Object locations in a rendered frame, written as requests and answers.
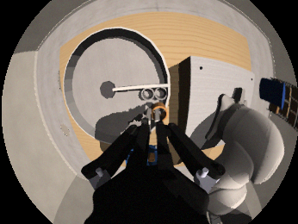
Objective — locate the blue plastic crate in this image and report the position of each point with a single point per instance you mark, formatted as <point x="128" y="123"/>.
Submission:
<point x="152" y="149"/>

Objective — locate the bronze bushing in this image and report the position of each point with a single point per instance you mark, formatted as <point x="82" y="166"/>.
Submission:
<point x="151" y="157"/>
<point x="159" y="105"/>

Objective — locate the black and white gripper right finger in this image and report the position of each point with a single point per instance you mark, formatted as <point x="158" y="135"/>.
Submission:
<point x="206" y="172"/>

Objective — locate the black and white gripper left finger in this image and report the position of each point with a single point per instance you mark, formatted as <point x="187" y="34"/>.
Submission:
<point x="102" y="169"/>

